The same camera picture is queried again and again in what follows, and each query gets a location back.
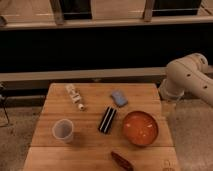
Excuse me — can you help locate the orange ceramic bowl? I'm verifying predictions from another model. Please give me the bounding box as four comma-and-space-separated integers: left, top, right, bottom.
122, 111, 158, 146

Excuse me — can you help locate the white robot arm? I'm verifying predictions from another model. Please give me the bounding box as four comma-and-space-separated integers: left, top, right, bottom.
158, 53, 213, 117

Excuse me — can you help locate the blue sponge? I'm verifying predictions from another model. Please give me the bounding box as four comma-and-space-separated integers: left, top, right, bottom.
111, 90, 128, 107

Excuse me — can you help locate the black striped box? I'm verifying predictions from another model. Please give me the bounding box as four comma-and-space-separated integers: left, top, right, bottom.
98, 107, 117, 134

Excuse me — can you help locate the white tube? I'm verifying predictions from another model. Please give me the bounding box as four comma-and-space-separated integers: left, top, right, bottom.
65, 84, 85, 111

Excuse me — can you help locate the clear plastic cup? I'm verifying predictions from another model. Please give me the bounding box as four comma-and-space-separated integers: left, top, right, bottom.
52, 119, 74, 143

